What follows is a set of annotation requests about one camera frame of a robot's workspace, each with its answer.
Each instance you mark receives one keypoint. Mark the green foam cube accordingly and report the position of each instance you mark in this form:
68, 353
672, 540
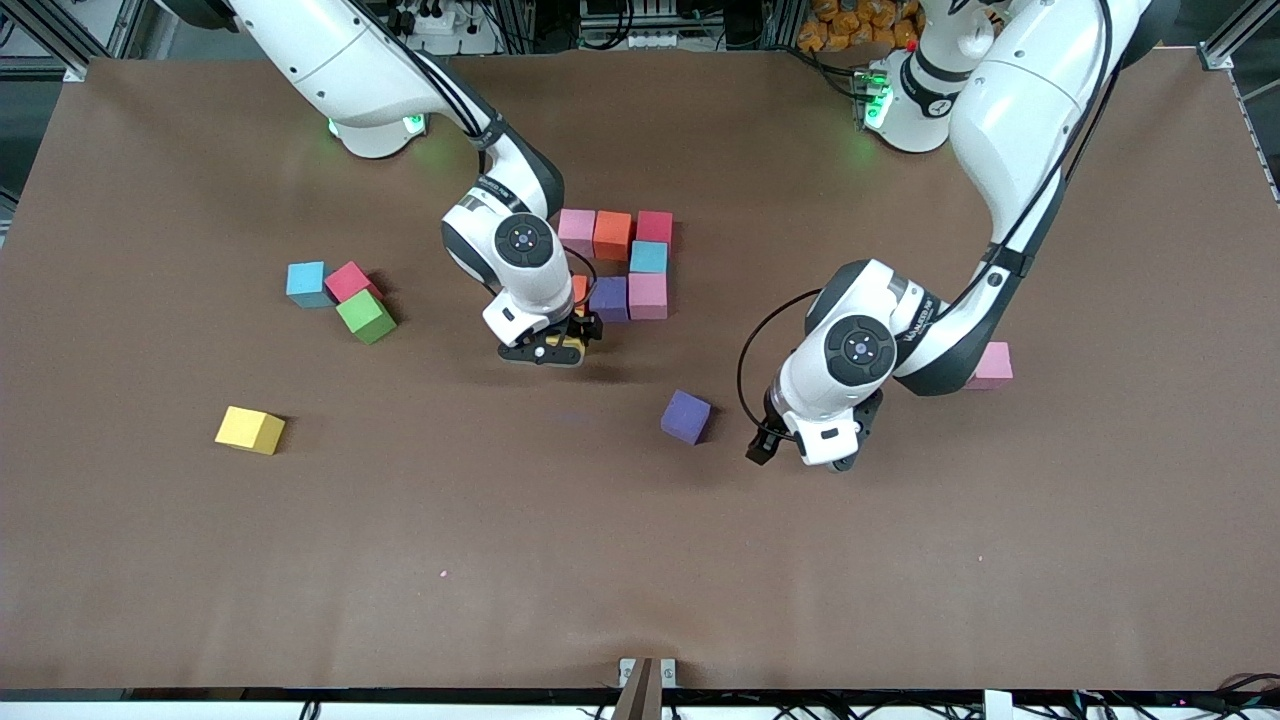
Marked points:
363, 314

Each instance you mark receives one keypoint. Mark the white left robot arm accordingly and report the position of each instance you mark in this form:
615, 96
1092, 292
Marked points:
1020, 110

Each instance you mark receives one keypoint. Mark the orange snack bag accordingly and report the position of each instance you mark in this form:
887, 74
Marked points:
850, 25

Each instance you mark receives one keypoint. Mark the aluminium frame profile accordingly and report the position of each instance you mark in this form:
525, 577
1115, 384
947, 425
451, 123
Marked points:
1250, 25
50, 35

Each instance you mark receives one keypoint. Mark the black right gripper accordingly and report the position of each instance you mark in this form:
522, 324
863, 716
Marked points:
586, 327

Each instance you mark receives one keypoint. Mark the pink foam cube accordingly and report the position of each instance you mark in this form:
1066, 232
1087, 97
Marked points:
580, 228
993, 368
647, 295

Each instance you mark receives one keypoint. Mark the cyan foam cube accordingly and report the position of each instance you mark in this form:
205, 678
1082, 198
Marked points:
306, 282
648, 257

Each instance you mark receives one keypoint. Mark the yellow foam cube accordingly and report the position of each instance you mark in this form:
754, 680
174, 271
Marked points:
570, 345
248, 428

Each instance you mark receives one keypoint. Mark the orange foam cube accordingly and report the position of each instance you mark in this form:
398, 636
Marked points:
612, 235
580, 288

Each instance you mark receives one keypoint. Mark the grey electronics box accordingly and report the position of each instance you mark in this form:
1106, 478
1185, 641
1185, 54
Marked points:
650, 40

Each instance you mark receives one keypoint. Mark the purple foam cube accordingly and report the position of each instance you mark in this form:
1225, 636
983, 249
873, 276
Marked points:
685, 414
608, 298

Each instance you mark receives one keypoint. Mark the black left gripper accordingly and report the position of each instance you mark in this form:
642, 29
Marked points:
765, 441

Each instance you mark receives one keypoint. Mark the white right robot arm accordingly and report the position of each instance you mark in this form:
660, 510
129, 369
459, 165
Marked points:
540, 295

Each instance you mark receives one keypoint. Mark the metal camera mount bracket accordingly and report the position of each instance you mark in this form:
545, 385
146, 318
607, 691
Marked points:
640, 695

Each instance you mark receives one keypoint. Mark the white power strip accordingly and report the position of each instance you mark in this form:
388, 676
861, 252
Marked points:
475, 42

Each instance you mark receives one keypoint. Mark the crimson foam cube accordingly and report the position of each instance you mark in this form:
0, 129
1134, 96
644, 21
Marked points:
655, 226
350, 280

